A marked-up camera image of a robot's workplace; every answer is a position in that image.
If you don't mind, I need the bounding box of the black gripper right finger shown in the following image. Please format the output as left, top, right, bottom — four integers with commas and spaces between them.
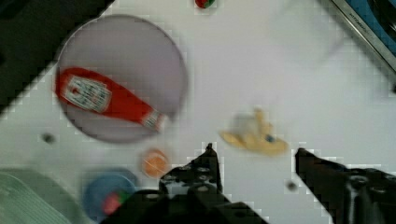
295, 148, 396, 224

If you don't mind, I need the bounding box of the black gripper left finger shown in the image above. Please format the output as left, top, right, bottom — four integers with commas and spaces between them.
159, 143, 223, 198

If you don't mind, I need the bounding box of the yellow plush peeled banana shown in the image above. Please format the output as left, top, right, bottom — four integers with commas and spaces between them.
219, 108, 288, 156

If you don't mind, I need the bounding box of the orange slice toy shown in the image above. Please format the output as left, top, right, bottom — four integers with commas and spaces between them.
141, 148, 169, 178

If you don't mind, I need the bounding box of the blue bowl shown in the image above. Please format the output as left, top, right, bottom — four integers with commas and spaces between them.
81, 168, 137, 224

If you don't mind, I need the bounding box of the strawberry toy in bowl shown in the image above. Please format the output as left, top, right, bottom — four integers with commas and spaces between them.
102, 190, 131, 216

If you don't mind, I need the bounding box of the grey round plate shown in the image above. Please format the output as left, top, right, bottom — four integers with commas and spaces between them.
54, 15, 188, 143

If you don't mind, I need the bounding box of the red ketchup bottle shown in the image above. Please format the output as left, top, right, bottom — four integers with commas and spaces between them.
55, 67, 168, 132

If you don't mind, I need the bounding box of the red strawberry toy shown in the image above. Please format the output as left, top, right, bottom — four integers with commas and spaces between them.
194, 0, 217, 9

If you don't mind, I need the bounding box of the green colander basket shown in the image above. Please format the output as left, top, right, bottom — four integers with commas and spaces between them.
0, 169, 84, 224

